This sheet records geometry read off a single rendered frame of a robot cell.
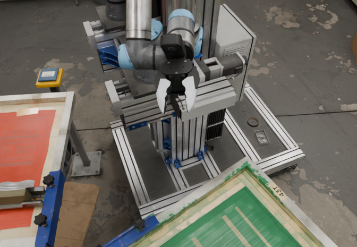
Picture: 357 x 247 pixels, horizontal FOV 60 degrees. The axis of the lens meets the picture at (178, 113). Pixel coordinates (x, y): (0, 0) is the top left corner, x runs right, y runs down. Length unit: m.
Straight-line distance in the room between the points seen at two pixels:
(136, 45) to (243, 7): 3.47
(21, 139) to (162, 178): 1.00
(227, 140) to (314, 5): 2.72
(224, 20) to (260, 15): 2.50
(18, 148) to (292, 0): 3.87
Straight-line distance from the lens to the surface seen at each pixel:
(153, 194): 2.16
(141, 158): 2.31
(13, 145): 1.64
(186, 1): 1.09
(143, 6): 0.93
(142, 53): 0.91
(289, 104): 3.07
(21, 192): 1.36
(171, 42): 0.66
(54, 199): 1.35
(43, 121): 1.68
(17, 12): 4.60
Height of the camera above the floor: 2.15
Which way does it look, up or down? 50 degrees down
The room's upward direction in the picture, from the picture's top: straight up
